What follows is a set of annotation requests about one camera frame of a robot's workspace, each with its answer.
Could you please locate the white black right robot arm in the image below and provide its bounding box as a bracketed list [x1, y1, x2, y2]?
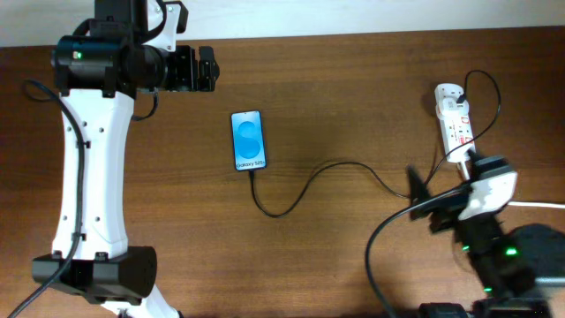
[407, 150, 535, 299]

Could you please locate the black USB charging cable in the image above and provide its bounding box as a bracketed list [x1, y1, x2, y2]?
[248, 70, 502, 219]

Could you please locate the white USB charger plug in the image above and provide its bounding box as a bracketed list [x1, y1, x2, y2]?
[436, 96, 469, 120]

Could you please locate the white power strip cord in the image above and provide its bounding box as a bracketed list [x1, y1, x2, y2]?
[458, 161, 565, 210]

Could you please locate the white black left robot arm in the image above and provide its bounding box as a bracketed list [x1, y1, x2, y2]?
[32, 0, 220, 317]

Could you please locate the blue Samsung Galaxy smartphone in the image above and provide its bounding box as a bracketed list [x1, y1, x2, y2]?
[230, 110, 267, 171]

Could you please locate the white power strip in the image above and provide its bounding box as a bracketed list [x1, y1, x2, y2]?
[434, 83, 475, 163]

